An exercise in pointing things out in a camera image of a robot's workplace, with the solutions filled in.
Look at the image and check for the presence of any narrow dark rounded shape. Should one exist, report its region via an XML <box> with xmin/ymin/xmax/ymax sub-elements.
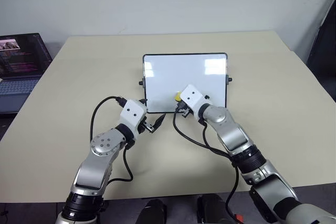
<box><xmin>196</xmin><ymin>193</ymin><xmax>234</xmax><ymax>224</ymax></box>

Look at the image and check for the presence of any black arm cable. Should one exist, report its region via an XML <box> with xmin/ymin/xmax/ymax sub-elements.
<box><xmin>172</xmin><ymin>108</ymin><xmax>240</xmax><ymax>222</ymax></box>
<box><xmin>89</xmin><ymin>95</ymin><xmax>133</xmax><ymax>183</ymax></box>

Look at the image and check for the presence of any wide dark rounded shape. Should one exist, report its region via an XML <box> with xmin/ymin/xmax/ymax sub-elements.
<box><xmin>140</xmin><ymin>198</ymin><xmax>168</xmax><ymax>224</ymax></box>

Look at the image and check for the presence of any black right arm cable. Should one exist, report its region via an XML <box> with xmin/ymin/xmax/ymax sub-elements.
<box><xmin>172</xmin><ymin>108</ymin><xmax>240</xmax><ymax>222</ymax></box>

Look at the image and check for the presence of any small black-framed whiteboard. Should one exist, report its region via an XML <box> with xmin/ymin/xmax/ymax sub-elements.
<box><xmin>139</xmin><ymin>52</ymin><xmax>233</xmax><ymax>115</ymax></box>

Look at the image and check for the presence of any open dark laptop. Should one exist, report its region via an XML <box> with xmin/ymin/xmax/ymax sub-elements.
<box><xmin>0</xmin><ymin>33</ymin><xmax>53</xmax><ymax>116</ymax></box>

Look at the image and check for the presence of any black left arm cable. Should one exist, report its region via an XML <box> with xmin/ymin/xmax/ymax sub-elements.
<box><xmin>89</xmin><ymin>95</ymin><xmax>133</xmax><ymax>183</ymax></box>

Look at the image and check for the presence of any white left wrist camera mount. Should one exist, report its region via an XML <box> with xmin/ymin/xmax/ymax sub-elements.
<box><xmin>120</xmin><ymin>98</ymin><xmax>148</xmax><ymax>140</ymax></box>

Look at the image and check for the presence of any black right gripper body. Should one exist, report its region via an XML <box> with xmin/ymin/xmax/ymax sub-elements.
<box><xmin>175</xmin><ymin>101</ymin><xmax>194</xmax><ymax>119</ymax></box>

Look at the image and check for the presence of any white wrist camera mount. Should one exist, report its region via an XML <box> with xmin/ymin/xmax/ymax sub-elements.
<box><xmin>120</xmin><ymin>98</ymin><xmax>148</xmax><ymax>140</ymax></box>
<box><xmin>180</xmin><ymin>84</ymin><xmax>208</xmax><ymax>116</ymax></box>

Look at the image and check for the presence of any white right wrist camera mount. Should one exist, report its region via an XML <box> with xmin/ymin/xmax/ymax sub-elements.
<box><xmin>180</xmin><ymin>84</ymin><xmax>208</xmax><ymax>116</ymax></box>

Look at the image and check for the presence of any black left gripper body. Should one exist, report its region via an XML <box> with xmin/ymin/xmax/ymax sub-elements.
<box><xmin>137</xmin><ymin>115</ymin><xmax>156</xmax><ymax>134</ymax></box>

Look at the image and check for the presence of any dark chair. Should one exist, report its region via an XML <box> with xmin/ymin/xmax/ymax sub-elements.
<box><xmin>305</xmin><ymin>0</ymin><xmax>336</xmax><ymax>91</ymax></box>

